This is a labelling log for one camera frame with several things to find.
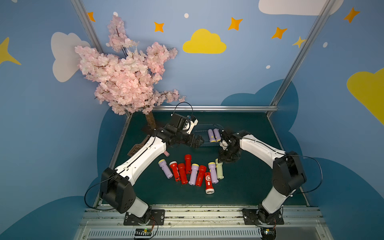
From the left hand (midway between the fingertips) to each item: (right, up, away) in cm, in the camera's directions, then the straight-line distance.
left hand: (197, 136), depth 79 cm
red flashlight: (-9, -21, +9) cm, 24 cm away
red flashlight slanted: (+2, -23, +7) cm, 24 cm away
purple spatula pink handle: (-20, -12, +16) cm, 28 cm away
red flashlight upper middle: (-5, -17, +11) cm, 21 cm away
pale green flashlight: (+14, -21, +9) cm, 26 cm away
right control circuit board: (+35, -48, -6) cm, 60 cm away
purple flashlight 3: (+10, -21, +9) cm, 25 cm away
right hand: (+16, -14, +8) cm, 23 cm away
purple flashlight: (+11, -2, +24) cm, 27 cm away
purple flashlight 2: (-21, -18, +10) cm, 29 cm away
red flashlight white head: (-14, -18, +10) cm, 25 cm away
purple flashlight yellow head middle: (-1, -20, +9) cm, 22 cm away
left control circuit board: (-27, -47, -7) cm, 55 cm away
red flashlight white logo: (+7, -29, +2) cm, 30 cm away
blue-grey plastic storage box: (+4, +3, +30) cm, 30 cm away
